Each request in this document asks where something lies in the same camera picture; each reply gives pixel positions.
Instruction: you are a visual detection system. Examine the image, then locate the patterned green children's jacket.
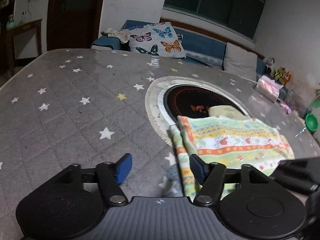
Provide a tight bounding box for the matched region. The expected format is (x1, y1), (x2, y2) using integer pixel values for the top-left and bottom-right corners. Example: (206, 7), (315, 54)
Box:
(170, 106), (295, 199)

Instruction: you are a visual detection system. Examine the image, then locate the green plastic bowl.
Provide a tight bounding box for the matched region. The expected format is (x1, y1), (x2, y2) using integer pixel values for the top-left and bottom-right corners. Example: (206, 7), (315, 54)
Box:
(305, 113), (319, 134)

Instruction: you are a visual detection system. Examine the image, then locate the grey star tablecloth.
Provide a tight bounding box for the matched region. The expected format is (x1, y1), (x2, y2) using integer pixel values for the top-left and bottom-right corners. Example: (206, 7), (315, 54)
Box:
(1, 49), (319, 239)

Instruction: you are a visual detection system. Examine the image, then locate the round black induction cooktop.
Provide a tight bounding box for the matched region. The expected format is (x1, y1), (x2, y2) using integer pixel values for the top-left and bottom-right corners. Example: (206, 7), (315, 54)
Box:
(149, 76), (252, 125)

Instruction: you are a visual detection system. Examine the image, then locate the pink tissue box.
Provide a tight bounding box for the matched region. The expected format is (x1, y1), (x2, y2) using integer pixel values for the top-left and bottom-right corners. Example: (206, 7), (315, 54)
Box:
(255, 75), (284, 102)

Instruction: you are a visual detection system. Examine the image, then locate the orange fox plush toy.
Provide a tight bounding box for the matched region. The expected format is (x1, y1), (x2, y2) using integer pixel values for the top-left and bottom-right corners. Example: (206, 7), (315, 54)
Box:
(282, 71), (292, 85)

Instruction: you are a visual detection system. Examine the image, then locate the yellow bear plush toy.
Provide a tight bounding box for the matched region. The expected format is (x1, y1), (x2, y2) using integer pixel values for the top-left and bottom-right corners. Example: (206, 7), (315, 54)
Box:
(271, 68), (285, 84)

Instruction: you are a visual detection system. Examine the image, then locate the grey plain pillow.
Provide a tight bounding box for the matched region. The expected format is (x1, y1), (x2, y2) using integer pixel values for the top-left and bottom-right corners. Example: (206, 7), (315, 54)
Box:
(223, 42), (258, 81)

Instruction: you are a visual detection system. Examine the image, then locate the panda plush toy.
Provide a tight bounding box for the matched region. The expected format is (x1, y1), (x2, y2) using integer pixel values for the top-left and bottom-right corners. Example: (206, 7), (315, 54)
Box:
(264, 57), (274, 75)

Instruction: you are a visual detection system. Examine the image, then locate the blue sofa bench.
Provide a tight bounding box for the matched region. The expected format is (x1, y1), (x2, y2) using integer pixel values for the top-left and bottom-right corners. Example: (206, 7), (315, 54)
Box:
(92, 20), (265, 75)

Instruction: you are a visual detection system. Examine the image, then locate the beige crumpled cloth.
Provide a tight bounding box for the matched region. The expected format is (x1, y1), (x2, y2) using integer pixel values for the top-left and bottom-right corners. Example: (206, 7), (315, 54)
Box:
(101, 28), (129, 43)

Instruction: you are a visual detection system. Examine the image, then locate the butterfly print pillow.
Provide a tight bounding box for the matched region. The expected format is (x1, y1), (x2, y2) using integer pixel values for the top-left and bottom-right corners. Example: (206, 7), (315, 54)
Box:
(123, 22), (186, 59)

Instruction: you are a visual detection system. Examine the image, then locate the dark wooden side table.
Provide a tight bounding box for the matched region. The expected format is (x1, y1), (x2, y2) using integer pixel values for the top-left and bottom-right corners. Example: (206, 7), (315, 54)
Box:
(3, 19), (42, 77)

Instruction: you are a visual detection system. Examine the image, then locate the dark window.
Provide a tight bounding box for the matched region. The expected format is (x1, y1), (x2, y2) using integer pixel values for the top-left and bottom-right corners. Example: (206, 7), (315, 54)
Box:
(164, 0), (266, 39)

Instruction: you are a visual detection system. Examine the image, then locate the dark wooden door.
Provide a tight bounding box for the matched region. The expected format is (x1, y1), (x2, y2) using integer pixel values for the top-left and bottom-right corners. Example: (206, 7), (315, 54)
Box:
(47, 0), (103, 50)

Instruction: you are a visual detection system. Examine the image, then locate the teal kettle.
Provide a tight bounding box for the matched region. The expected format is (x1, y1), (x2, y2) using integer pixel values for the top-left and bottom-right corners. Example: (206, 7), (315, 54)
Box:
(6, 15), (16, 29)

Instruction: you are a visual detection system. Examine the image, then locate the pink hair tie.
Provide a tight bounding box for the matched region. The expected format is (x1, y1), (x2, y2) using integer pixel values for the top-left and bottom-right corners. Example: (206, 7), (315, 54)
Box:
(280, 101), (293, 115)

